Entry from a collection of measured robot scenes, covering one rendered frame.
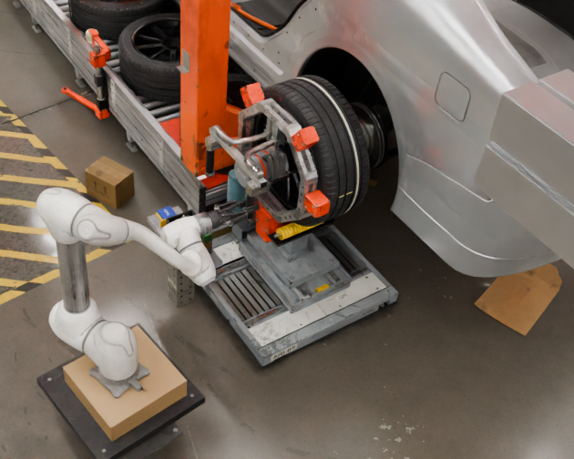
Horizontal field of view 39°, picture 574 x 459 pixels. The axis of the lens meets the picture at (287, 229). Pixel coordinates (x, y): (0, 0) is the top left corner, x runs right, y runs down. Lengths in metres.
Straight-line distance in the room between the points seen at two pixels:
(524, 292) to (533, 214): 3.88
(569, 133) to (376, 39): 2.79
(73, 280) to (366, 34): 1.53
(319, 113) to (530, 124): 2.82
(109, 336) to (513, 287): 2.30
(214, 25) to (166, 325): 1.47
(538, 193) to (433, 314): 3.64
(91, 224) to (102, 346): 0.61
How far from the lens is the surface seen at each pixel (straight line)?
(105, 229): 2.83
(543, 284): 4.68
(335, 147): 3.47
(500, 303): 4.49
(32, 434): 3.82
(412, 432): 3.88
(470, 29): 3.13
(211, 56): 3.71
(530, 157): 0.70
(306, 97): 3.53
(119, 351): 3.23
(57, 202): 2.93
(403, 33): 3.31
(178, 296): 4.12
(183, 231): 3.31
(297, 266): 4.10
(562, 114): 0.70
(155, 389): 3.40
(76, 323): 3.29
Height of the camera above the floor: 3.19
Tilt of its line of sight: 44 degrees down
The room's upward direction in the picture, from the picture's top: 7 degrees clockwise
